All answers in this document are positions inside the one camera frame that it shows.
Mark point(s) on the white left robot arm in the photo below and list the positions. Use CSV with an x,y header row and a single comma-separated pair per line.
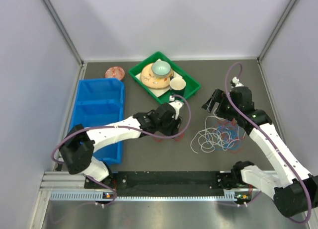
x,y
80,144

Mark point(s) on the dark green mug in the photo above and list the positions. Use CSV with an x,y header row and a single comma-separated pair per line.
x,y
177,86

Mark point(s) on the beige patterned bowl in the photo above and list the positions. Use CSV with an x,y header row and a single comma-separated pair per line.
x,y
149,79

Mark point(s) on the blue plastic bin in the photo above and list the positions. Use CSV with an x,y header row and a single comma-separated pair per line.
x,y
98,102

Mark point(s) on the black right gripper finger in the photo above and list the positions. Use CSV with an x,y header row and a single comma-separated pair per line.
x,y
209,105
218,95

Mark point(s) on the grey slotted cable duct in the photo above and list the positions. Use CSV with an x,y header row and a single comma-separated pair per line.
x,y
103,196

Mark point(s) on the green plastic tray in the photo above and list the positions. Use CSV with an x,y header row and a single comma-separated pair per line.
x,y
192,85

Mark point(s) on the light teal bowl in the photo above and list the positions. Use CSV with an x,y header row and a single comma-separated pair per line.
x,y
161,68

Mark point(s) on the red patterned small plate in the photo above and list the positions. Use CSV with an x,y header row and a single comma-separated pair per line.
x,y
115,72

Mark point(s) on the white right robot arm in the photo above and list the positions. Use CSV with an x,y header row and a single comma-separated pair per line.
x,y
294,189

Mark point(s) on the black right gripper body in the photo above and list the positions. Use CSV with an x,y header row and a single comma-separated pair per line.
x,y
226,110

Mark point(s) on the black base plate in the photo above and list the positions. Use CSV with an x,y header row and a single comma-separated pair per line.
x,y
174,183

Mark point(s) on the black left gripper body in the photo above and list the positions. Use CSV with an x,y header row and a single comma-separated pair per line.
x,y
169,127

